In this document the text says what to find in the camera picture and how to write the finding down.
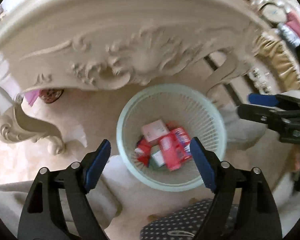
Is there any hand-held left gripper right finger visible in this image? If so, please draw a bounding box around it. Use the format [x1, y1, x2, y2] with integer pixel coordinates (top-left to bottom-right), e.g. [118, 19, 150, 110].
[189, 137, 283, 240]

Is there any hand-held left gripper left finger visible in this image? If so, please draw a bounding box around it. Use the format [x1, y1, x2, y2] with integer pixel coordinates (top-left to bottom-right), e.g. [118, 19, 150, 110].
[17, 139, 112, 240]

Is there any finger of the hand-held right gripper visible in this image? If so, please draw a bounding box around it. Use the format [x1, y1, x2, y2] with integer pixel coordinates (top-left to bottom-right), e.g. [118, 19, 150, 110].
[236, 104, 300, 130]
[248, 93, 300, 110]

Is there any red box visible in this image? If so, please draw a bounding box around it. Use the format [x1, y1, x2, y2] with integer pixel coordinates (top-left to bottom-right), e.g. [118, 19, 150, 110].
[159, 134, 188, 172]

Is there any red and blue packet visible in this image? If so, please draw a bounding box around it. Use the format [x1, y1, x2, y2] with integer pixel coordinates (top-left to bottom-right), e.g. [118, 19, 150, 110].
[171, 127, 193, 160]

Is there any small pale green box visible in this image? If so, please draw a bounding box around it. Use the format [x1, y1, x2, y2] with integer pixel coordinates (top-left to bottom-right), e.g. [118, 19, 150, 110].
[149, 146, 167, 169]

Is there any red wrapper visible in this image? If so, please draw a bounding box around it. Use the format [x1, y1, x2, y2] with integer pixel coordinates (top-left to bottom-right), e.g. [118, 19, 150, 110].
[134, 140, 153, 167]

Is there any pale green plastic waste basket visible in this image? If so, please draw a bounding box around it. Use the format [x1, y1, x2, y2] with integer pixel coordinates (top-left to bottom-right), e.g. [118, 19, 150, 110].
[116, 84, 227, 192]

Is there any light pink box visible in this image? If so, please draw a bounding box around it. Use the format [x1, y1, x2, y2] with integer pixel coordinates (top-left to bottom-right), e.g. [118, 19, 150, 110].
[141, 120, 170, 145]

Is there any ornate sofa with fringed cover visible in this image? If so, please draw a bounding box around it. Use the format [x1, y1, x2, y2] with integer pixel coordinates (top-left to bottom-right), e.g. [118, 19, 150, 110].
[215, 0, 300, 95]

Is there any star-printed dark cushion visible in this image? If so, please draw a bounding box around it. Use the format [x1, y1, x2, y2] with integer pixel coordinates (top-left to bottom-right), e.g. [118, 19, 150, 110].
[140, 198, 238, 240]

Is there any grey patterned cloth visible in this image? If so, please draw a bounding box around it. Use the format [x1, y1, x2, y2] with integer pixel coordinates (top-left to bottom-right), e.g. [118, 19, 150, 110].
[277, 24, 300, 47]

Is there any round dark red patterned tin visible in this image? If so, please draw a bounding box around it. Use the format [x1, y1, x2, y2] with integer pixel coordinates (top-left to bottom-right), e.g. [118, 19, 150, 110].
[40, 89, 64, 104]

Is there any pink cloth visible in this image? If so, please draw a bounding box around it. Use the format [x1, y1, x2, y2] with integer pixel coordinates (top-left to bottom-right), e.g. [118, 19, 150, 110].
[287, 10, 300, 39]

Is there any pink object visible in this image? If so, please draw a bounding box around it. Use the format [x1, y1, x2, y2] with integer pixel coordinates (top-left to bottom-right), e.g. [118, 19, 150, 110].
[25, 90, 40, 105]

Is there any ornate cream coffee table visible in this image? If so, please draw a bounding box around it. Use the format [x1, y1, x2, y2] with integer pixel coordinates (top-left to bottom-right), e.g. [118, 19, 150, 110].
[0, 0, 278, 155]

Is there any white cable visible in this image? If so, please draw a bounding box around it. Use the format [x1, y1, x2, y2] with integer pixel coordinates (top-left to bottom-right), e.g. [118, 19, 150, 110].
[167, 230, 194, 237]

